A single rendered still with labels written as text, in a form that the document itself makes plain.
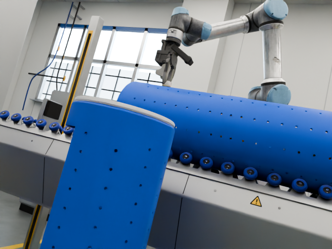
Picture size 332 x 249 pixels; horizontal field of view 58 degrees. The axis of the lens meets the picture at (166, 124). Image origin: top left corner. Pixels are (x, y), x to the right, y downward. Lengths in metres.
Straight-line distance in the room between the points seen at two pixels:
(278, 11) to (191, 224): 1.06
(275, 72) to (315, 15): 3.05
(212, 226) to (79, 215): 0.48
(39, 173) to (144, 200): 0.72
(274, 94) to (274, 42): 0.25
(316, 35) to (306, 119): 3.41
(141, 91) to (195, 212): 0.49
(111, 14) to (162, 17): 0.99
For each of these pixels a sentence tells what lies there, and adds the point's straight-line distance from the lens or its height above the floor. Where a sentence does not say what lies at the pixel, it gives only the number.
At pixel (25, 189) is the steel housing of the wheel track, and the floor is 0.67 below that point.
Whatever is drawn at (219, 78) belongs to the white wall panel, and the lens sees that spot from 4.28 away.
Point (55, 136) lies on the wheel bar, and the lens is 1.33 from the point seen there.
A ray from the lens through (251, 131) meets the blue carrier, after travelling 1.00.
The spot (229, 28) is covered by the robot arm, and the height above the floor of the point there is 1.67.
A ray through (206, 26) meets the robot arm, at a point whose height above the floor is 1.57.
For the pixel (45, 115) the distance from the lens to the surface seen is 1.49.
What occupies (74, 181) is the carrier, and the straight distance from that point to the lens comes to 0.70.
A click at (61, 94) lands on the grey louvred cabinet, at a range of 3.73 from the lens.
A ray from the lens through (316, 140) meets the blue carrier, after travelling 1.00.
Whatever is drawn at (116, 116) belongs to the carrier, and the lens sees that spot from 0.68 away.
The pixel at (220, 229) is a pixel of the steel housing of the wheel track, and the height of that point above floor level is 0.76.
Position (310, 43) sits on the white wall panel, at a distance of 4.36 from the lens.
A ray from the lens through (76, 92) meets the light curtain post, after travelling 1.86.
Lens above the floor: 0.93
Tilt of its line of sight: 7 degrees up
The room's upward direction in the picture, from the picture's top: 14 degrees clockwise
